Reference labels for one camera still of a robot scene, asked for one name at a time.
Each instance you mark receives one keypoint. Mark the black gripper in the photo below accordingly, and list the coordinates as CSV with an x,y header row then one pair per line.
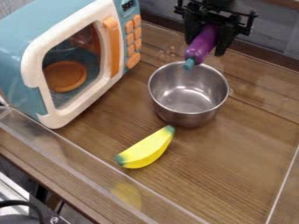
x,y
222,13

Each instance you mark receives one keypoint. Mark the purple toy eggplant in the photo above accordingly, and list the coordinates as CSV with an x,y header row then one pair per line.
x,y
201,46

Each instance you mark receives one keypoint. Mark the silver metal pot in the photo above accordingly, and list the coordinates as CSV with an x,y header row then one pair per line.
x,y
187,96

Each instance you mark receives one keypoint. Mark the blue toy microwave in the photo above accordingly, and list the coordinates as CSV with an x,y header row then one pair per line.
x,y
95,32

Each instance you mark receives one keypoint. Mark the orange microwave turntable plate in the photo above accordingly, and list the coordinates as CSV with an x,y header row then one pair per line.
x,y
65,75

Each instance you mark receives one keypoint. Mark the yellow toy banana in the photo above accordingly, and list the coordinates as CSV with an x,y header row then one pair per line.
x,y
147,150

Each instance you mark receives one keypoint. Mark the black clamp bracket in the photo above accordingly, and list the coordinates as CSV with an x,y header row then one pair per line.
x,y
50,216

